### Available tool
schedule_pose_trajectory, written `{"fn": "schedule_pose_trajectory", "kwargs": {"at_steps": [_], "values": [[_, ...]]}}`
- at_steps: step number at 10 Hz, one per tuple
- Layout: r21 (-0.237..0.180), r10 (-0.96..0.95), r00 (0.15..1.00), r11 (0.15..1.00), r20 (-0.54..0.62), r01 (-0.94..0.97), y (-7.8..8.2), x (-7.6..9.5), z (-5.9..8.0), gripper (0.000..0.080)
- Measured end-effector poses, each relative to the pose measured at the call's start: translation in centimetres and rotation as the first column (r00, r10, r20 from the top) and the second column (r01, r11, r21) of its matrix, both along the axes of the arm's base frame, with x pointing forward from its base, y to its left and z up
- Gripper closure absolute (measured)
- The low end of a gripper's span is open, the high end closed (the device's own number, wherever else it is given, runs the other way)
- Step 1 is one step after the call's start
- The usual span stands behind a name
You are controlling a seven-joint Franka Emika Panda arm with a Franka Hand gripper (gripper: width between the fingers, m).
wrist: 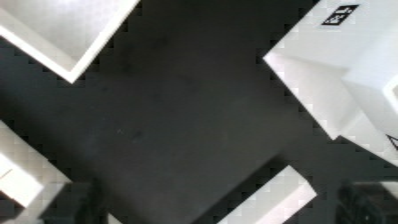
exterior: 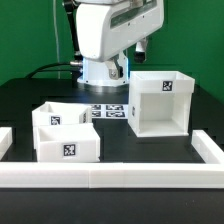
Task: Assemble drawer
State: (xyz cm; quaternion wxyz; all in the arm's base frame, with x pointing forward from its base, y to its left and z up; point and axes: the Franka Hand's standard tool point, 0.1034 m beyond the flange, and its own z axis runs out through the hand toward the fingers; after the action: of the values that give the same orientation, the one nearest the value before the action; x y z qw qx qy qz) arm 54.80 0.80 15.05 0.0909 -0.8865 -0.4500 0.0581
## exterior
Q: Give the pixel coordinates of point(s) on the white drawer cabinet frame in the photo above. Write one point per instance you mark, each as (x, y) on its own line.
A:
(159, 103)

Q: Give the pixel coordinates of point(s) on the white drawer box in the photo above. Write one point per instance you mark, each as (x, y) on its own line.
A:
(57, 113)
(67, 143)

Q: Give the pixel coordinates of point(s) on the white left fence bar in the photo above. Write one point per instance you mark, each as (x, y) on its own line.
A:
(5, 140)

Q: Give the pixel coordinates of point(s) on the white marker sheet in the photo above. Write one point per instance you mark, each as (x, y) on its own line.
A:
(109, 111)

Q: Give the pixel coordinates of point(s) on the white fence bar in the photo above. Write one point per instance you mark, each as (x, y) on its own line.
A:
(110, 175)
(208, 150)
(5, 140)

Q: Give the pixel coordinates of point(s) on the white right fence bar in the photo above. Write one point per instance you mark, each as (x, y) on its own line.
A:
(208, 150)

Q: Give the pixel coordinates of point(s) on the white front fence bar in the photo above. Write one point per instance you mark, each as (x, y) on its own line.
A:
(110, 175)

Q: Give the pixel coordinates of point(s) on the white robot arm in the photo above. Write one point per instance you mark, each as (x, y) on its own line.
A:
(106, 28)

